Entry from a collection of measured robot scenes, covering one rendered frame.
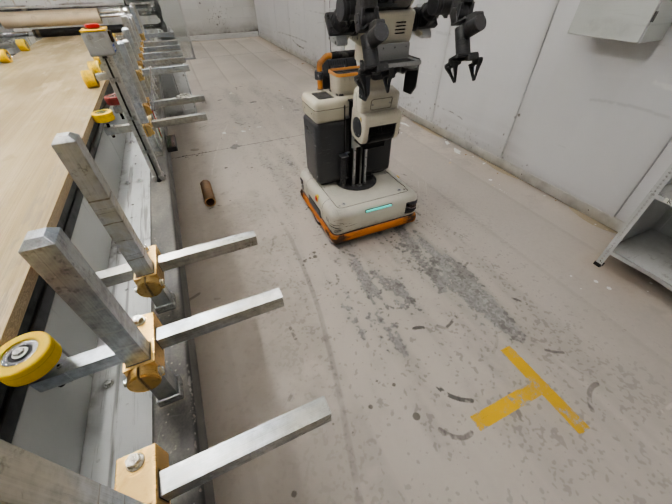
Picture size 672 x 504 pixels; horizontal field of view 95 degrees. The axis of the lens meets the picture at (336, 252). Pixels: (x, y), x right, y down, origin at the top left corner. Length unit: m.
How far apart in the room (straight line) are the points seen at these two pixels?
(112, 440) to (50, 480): 0.51
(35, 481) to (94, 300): 0.24
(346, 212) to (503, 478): 1.40
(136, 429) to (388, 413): 0.92
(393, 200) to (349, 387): 1.14
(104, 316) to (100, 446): 0.40
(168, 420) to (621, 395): 1.71
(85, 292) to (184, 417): 0.34
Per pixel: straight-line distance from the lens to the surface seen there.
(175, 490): 0.55
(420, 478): 1.40
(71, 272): 0.50
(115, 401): 0.93
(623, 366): 1.98
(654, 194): 2.22
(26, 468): 0.36
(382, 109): 1.78
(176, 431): 0.74
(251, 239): 0.85
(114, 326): 0.57
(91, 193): 0.72
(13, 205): 1.17
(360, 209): 1.91
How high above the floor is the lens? 1.34
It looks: 42 degrees down
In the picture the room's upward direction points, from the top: 1 degrees counter-clockwise
